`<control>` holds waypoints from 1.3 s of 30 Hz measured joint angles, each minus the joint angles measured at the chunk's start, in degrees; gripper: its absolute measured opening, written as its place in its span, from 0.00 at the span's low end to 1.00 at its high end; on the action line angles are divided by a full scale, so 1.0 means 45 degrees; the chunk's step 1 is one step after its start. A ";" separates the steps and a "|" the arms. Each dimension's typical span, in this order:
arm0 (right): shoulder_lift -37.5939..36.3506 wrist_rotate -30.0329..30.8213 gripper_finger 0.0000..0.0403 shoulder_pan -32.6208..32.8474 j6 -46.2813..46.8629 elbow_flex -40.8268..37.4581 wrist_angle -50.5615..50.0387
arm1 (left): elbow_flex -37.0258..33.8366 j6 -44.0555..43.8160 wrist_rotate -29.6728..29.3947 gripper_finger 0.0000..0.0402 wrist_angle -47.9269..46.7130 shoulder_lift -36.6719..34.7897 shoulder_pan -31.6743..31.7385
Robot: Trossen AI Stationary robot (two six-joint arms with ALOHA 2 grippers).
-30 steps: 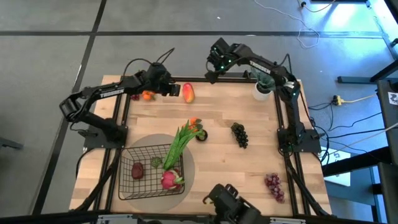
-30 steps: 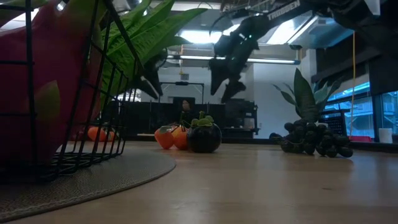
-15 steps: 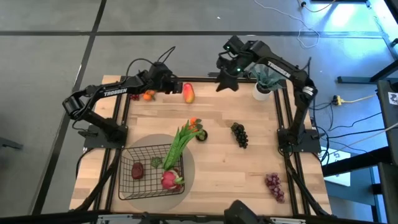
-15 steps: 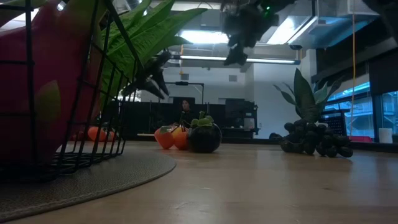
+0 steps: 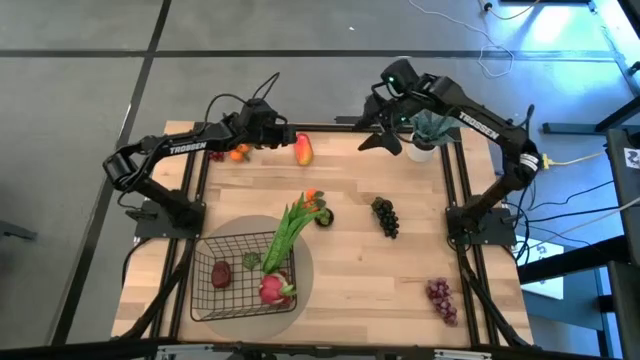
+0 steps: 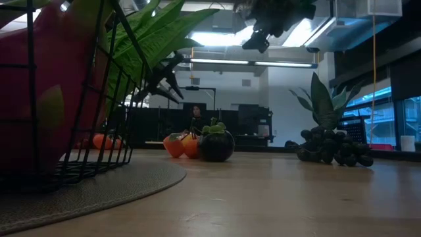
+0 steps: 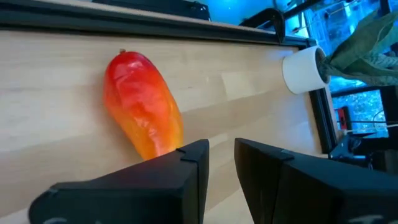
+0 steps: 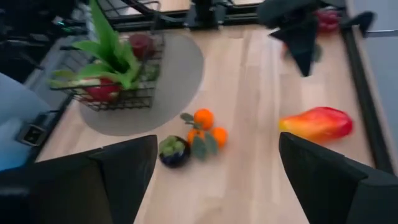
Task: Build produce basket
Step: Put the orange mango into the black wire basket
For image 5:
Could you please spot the black bar behind table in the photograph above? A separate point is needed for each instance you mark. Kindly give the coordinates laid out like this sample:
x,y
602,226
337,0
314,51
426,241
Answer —
x,y
345,120

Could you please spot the dark mangosteen with green cap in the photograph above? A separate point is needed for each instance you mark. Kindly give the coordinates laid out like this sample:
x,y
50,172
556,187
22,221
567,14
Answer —
x,y
325,218

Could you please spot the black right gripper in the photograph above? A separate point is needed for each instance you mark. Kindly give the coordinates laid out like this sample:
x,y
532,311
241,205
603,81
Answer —
x,y
380,115

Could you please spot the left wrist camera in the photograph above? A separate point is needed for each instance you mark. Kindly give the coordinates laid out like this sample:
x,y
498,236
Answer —
x,y
257,110

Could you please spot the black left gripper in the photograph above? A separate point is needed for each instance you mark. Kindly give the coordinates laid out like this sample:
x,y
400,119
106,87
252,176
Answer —
x,y
272,135

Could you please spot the black grape bunch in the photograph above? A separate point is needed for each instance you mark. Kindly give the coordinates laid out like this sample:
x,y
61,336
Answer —
x,y
386,217

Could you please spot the black overhead rig bar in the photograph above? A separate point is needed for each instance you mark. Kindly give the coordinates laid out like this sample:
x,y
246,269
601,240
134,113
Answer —
x,y
75,350

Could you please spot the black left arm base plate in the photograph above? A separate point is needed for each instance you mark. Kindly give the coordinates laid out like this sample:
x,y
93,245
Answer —
x,y
150,230

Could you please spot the round grey mat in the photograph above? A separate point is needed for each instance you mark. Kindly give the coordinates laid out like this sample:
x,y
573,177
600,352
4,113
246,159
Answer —
x,y
305,280

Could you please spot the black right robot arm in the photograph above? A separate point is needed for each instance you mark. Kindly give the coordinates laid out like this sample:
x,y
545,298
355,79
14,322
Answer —
x,y
480,126

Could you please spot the black side desk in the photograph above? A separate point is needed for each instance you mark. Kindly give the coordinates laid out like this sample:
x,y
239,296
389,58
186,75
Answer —
x,y
622,210

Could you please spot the white box on floor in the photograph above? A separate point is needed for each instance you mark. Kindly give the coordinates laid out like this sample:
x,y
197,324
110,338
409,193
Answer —
x,y
545,287

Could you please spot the red orange mango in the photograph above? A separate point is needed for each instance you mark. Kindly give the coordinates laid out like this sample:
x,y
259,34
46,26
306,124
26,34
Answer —
x,y
303,152

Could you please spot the potted plant in white pot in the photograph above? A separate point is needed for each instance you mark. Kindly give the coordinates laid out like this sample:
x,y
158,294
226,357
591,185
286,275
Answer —
x,y
419,152

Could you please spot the dark red fig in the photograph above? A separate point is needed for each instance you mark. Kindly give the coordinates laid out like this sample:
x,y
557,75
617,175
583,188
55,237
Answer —
x,y
221,275

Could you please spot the white printed tag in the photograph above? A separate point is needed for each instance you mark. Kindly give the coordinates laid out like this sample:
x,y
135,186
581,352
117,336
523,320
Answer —
x,y
632,157

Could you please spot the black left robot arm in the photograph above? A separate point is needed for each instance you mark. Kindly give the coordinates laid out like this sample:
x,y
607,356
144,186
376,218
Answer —
x,y
187,146

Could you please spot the small green artichoke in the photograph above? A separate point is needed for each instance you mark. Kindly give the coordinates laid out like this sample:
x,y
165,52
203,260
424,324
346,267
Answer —
x,y
251,261

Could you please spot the pink dragon fruit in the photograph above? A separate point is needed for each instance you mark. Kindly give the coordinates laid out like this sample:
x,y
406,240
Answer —
x,y
272,290

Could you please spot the green leafy vegetable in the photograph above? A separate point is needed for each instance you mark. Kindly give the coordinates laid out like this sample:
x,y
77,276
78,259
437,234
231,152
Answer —
x,y
280,245

